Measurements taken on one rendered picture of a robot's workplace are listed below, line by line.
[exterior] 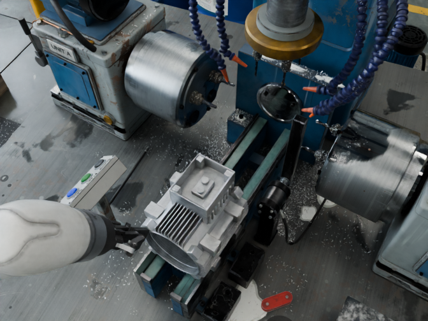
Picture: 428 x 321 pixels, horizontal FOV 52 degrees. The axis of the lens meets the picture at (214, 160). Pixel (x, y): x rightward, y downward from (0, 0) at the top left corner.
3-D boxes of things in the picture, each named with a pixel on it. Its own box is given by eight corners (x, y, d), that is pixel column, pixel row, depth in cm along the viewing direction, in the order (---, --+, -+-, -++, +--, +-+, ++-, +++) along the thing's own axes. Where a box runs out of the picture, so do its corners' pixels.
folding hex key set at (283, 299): (263, 313, 115) (263, 311, 113) (258, 302, 116) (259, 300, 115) (293, 302, 116) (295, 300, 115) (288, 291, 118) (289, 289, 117)
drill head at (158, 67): (144, 58, 155) (133, -4, 135) (233, 98, 144) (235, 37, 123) (98, 103, 143) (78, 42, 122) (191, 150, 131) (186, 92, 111)
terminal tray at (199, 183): (199, 169, 108) (197, 151, 102) (235, 188, 105) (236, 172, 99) (170, 205, 103) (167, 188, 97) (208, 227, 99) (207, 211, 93)
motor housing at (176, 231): (188, 193, 122) (183, 153, 107) (247, 226, 116) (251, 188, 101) (144, 249, 112) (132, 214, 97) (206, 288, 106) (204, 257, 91)
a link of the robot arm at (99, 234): (58, 197, 72) (79, 200, 77) (33, 246, 72) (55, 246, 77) (101, 223, 69) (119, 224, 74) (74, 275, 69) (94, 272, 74)
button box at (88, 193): (114, 169, 117) (102, 155, 115) (128, 168, 112) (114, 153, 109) (71, 217, 109) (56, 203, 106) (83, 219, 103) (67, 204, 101)
